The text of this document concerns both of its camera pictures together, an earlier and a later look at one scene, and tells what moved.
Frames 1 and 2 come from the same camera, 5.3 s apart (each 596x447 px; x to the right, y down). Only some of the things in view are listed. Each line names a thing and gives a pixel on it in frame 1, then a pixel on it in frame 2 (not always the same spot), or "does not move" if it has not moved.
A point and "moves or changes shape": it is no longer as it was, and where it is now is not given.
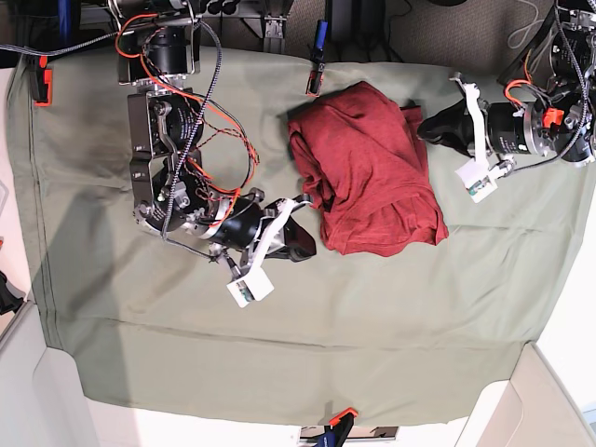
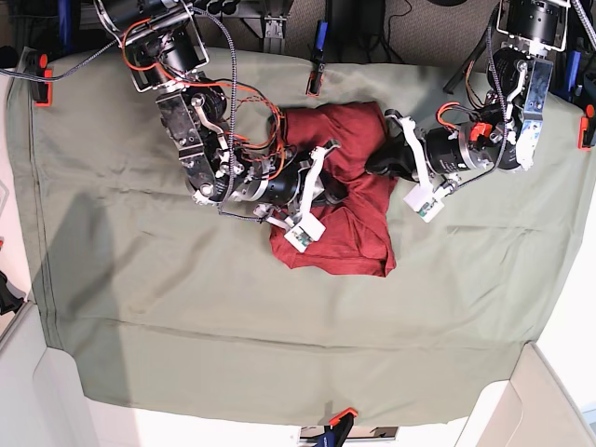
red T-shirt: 364,162 moves or changes shape
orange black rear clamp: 316,76 does not move
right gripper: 453,128 -> 406,158
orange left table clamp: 43,84 does not move
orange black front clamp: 338,429 does not move
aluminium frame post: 277,13 does not move
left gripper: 290,241 -> 335,191
